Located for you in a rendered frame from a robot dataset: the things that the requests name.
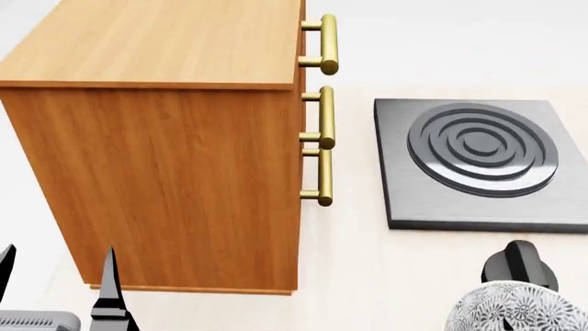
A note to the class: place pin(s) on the black stove knob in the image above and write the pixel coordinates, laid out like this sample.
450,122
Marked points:
516,265

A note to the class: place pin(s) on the grey floral patterned bowl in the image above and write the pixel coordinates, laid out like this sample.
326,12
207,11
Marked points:
542,307

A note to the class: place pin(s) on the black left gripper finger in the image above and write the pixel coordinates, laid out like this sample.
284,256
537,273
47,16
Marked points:
110,296
5,269

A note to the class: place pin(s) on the round ringed stove burner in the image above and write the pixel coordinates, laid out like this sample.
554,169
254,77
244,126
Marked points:
482,145

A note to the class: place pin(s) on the dark grey stove plate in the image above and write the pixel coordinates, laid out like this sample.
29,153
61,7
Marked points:
395,193

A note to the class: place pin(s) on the wooden three-drawer cabinet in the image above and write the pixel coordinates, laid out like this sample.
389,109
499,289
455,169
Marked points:
156,145

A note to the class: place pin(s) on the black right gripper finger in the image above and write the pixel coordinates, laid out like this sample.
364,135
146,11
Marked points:
508,325

